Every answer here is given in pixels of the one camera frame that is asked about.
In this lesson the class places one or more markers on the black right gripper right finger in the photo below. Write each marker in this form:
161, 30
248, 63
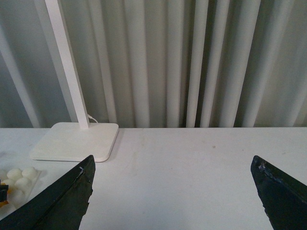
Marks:
284, 198

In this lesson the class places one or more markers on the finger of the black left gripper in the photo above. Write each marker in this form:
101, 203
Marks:
3, 191

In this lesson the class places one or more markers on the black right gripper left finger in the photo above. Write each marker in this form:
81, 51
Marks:
61, 206

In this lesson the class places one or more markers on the white studded base plate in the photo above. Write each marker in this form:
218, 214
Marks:
21, 184

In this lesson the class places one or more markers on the white lamp stand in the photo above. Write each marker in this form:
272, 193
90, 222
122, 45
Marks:
73, 141

